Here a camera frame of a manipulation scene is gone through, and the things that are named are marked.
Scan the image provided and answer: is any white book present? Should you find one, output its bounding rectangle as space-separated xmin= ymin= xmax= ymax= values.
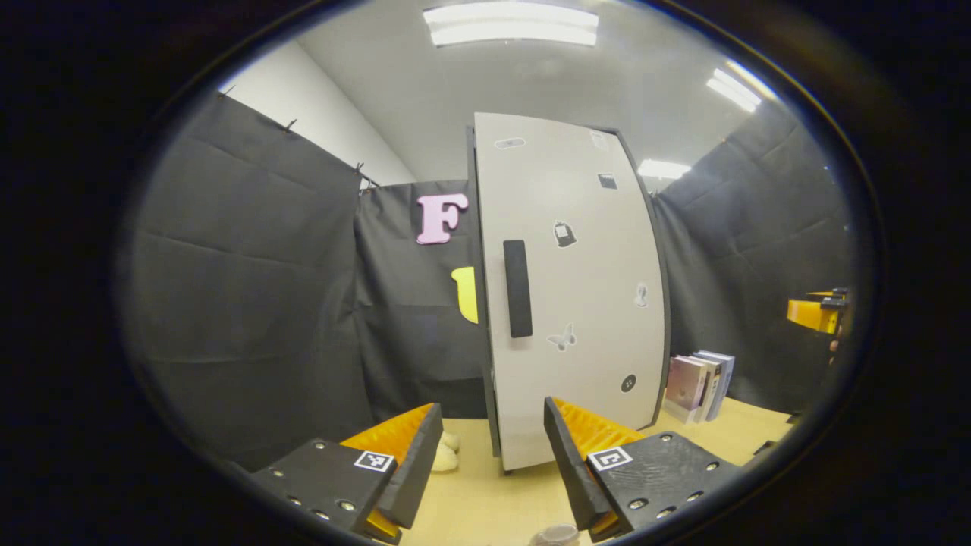
xmin=692 ymin=354 xmax=724 ymax=422

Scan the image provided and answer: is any ceiling light panel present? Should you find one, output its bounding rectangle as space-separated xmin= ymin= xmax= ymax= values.
xmin=705 ymin=61 xmax=778 ymax=115
xmin=637 ymin=158 xmax=693 ymax=180
xmin=423 ymin=2 xmax=600 ymax=48

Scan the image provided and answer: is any black backdrop cloth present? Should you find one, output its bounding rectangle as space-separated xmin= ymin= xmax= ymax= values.
xmin=118 ymin=91 xmax=858 ymax=471

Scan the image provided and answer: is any pale yellow soft toy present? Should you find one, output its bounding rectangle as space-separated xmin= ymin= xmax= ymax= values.
xmin=431 ymin=431 xmax=461 ymax=472

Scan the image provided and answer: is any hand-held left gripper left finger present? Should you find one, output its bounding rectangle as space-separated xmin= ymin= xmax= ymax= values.
xmin=244 ymin=403 xmax=444 ymax=545

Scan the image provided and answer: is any clear plastic bottle red label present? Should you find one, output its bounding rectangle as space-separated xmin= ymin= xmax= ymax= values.
xmin=529 ymin=524 xmax=582 ymax=546

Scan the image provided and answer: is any white cabinet door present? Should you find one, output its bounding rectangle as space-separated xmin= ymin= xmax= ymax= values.
xmin=474 ymin=112 xmax=669 ymax=472

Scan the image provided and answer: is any blue grey book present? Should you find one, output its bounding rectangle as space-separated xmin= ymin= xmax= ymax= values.
xmin=696 ymin=350 xmax=737 ymax=422

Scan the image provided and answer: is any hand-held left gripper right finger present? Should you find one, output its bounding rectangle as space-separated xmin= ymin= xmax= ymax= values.
xmin=543 ymin=396 xmax=746 ymax=543

